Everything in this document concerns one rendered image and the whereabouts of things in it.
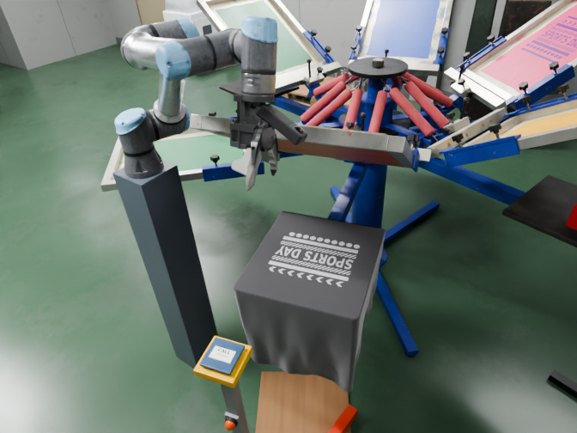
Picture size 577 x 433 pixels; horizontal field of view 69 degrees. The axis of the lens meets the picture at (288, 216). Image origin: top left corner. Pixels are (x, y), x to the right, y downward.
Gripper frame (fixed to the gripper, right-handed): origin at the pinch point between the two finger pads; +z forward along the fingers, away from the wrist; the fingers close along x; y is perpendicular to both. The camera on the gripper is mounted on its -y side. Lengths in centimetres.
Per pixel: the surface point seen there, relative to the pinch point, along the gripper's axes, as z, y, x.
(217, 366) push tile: 55, 11, 2
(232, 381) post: 57, 6, 4
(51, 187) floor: 98, 298, -192
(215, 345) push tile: 53, 15, -3
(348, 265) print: 41, -13, -49
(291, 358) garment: 79, 2, -37
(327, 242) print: 38, -3, -59
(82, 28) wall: -59, 611, -569
